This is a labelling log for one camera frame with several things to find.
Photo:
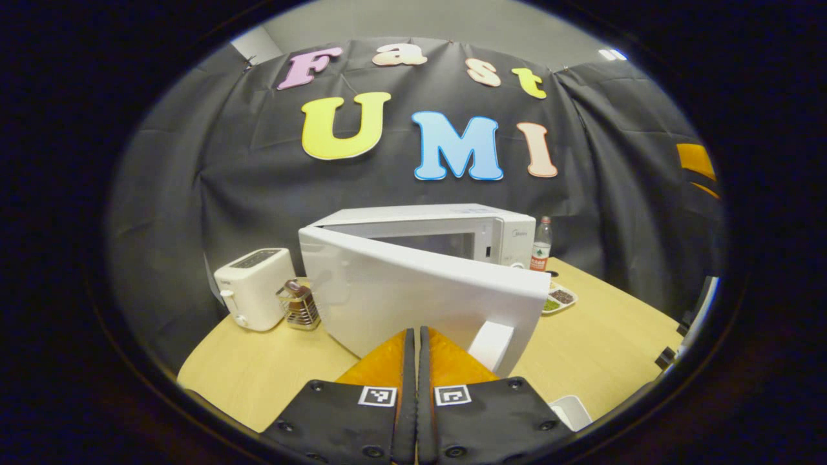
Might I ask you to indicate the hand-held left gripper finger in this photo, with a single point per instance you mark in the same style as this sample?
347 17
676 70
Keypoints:
424 413
408 413

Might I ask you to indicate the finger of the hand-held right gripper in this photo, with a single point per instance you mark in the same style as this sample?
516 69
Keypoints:
694 160
707 189

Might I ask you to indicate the white microwave oven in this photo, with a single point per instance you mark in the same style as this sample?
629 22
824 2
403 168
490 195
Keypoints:
400 290

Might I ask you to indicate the small ceiling light panel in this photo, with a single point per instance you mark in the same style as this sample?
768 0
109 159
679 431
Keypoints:
612 54

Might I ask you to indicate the white divided snack tray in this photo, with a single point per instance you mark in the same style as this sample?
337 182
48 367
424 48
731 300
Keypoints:
561 297

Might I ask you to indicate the clear bottle with red label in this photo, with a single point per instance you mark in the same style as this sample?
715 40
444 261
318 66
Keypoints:
541 248

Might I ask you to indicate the white toaster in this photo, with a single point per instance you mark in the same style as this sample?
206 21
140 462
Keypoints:
255 290

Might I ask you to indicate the black backdrop cloth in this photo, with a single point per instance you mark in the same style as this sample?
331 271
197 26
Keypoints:
174 194

